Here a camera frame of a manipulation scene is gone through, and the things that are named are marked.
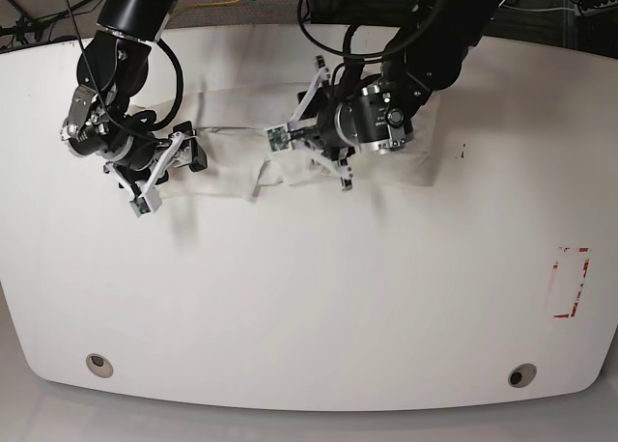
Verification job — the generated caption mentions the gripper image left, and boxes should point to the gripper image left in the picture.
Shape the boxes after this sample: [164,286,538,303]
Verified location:
[59,86,210,207]

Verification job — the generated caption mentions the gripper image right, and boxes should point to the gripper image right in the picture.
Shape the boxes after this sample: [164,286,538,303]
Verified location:
[286,55,413,191]

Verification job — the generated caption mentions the white T-shirt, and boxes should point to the white T-shirt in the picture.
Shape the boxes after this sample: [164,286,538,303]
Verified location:
[129,74,441,207]

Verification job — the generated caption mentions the grey power strip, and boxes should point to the grey power strip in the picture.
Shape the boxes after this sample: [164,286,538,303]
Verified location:
[575,0,617,17]

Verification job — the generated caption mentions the red tape rectangle marking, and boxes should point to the red tape rectangle marking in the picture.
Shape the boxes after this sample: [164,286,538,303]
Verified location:
[547,246,591,319]

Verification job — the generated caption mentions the wrist camera board image right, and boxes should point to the wrist camera board image right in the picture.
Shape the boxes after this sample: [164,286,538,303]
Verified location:
[264,124,292,152]

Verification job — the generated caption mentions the wrist camera board image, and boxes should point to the wrist camera board image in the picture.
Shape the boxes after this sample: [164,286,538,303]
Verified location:
[264,124,292,152]
[129,197,162,218]

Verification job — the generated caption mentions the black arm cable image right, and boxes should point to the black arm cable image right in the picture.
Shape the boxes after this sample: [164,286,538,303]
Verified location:
[296,0,447,102]

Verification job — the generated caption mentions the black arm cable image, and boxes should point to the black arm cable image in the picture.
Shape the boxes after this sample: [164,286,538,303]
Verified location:
[296,0,447,102]
[96,41,185,139]

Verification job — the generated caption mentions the wrist camera board image left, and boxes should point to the wrist camera board image left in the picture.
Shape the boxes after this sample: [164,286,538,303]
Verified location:
[129,197,162,218]

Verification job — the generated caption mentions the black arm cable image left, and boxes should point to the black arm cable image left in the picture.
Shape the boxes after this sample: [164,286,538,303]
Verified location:
[96,41,185,139]

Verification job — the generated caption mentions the yellow cable on floor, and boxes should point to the yellow cable on floor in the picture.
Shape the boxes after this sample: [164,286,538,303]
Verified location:
[173,0,247,16]

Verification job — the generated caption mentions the left table cable grommet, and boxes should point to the left table cable grommet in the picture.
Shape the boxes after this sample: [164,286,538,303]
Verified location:
[86,353,114,378]

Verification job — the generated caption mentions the table cable grommet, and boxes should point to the table cable grommet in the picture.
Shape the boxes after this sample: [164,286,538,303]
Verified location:
[86,353,114,378]
[508,363,537,389]

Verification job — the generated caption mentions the right table cable grommet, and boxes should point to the right table cable grommet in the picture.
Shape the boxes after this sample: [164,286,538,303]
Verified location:
[508,363,537,389]

